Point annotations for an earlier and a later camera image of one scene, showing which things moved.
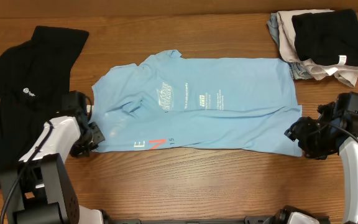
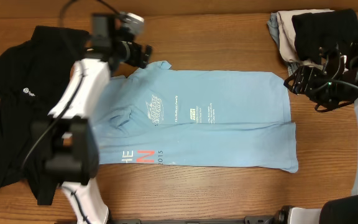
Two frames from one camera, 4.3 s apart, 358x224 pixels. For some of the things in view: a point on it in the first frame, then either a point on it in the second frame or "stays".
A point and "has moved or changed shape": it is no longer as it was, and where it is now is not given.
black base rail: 137,219 stays
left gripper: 89,137 to 142,55
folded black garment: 331,37 stays
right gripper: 301,134 to 305,83
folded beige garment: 348,74 stays
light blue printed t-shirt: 166,102 has moved or changed shape
